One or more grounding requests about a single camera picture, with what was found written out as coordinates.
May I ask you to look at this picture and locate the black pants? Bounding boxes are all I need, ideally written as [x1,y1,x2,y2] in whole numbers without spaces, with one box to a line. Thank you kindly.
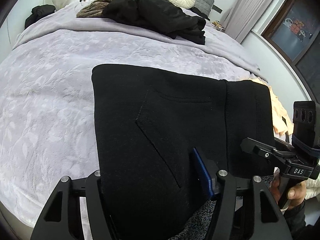
[92,64,274,239]

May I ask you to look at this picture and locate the person right hand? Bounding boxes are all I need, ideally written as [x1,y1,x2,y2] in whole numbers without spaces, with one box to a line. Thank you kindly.
[270,173,306,211]

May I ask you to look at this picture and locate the orange peach cloth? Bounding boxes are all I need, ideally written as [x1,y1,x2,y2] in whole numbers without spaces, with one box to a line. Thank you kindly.
[251,77,294,136]

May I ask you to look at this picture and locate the blue speckled patterned sheet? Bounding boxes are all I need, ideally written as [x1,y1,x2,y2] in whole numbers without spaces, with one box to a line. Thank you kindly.
[172,174,271,240]

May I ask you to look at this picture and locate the lavender plush blanket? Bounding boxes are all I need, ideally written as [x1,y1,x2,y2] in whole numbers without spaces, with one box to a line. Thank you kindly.
[1,1,262,227]

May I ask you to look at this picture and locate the mauve curtain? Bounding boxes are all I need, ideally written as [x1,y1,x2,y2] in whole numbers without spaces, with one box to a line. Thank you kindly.
[223,0,273,43]

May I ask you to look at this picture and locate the small black garment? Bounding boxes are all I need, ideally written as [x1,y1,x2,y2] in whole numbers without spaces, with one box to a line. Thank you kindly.
[24,4,56,29]

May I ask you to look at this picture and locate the brown knitted garment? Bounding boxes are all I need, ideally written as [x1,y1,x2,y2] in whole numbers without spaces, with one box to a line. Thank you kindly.
[76,0,113,18]

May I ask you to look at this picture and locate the black clothes pile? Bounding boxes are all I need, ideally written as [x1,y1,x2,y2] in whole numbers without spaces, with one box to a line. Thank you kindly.
[102,0,206,45]

